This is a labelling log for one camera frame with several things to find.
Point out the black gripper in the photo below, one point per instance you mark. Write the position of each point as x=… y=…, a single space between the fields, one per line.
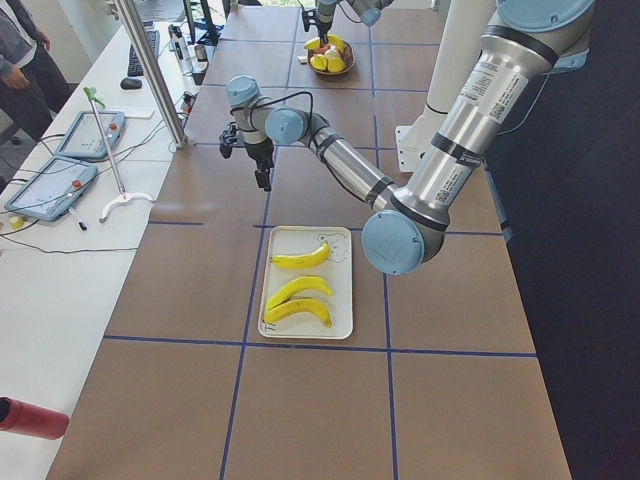
x=260 y=152
x=324 y=24

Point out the yellow banana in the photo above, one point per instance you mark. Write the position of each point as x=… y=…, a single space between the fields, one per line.
x=296 y=306
x=302 y=261
x=296 y=286
x=316 y=46

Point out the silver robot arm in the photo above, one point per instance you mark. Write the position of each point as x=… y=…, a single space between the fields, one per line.
x=522 y=40
x=367 y=11

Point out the brown wicker basket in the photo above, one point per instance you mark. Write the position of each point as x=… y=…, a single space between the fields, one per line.
x=348 y=56

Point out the pink red apple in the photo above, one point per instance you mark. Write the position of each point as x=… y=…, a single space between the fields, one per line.
x=331 y=51

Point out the yellow starfruit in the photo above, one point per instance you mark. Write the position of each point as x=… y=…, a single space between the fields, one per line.
x=318 y=62

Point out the yellow lemon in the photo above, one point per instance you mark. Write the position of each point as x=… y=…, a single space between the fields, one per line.
x=334 y=64

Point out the white bear tray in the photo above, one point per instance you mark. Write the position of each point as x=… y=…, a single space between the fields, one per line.
x=336 y=270

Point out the black computer mouse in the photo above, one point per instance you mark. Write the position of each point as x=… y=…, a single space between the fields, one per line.
x=130 y=83

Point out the blue teach pendant far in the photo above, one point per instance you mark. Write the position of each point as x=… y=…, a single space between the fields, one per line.
x=83 y=140

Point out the blue teach pendant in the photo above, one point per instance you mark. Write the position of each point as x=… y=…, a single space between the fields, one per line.
x=53 y=189
x=83 y=140

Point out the black marker pen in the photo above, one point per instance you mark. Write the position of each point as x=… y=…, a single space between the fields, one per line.
x=81 y=223

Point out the grabber reach tool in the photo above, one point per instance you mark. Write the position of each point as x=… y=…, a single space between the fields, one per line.
x=123 y=197

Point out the blue teach pendant near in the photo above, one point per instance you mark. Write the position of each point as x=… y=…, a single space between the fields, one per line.
x=53 y=189

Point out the person in grey jacket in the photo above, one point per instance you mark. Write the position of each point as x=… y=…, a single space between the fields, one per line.
x=32 y=86

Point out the red bottle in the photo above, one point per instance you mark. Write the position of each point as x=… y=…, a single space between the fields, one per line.
x=31 y=420

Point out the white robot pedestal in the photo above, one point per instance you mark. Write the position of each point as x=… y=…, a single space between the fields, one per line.
x=458 y=52

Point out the aluminium frame post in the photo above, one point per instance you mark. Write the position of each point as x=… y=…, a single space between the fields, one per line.
x=134 y=28

